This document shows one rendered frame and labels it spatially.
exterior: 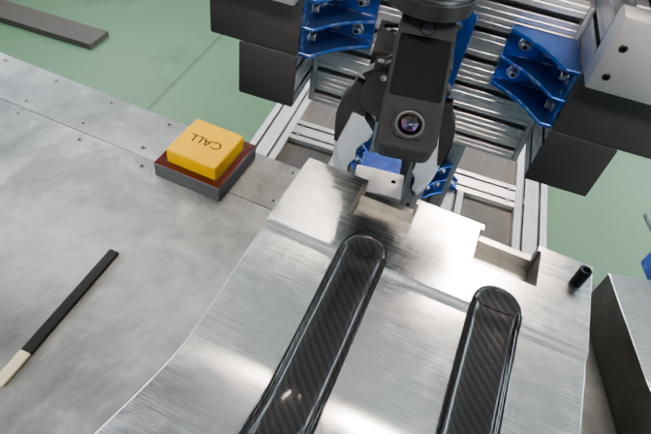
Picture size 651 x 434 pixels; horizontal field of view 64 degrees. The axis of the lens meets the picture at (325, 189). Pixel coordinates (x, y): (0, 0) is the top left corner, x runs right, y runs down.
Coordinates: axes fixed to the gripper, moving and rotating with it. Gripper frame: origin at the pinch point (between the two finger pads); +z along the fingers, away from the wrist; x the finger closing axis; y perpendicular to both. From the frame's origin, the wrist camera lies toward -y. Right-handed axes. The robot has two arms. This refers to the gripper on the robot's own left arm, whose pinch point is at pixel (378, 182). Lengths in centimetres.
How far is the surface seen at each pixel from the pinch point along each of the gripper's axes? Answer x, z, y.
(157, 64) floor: 91, 85, 126
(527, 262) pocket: -13.9, -2.6, -8.0
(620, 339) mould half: -22.9, 0.4, -11.3
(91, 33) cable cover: 122, 82, 133
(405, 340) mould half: -3.9, -3.9, -19.2
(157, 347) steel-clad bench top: 14.8, 4.6, -20.7
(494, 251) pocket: -11.1, -2.4, -7.5
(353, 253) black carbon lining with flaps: 1.0, -4.0, -12.8
